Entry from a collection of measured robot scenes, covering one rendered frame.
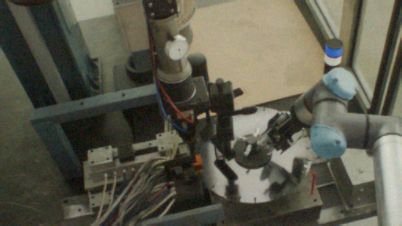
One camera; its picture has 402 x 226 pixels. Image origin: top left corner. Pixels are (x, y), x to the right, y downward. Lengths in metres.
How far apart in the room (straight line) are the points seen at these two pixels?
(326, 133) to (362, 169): 0.43
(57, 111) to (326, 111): 0.78
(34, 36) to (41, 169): 0.44
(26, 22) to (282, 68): 0.90
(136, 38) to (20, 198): 0.82
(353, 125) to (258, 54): 0.96
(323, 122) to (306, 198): 0.43
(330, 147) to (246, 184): 0.36
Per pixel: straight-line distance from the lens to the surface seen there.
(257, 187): 1.31
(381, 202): 0.89
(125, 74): 1.67
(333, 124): 1.02
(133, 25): 1.05
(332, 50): 1.36
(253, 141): 1.33
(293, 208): 1.39
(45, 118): 1.48
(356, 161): 1.44
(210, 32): 2.04
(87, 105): 1.45
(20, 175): 1.77
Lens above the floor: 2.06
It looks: 53 degrees down
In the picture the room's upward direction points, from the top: 5 degrees counter-clockwise
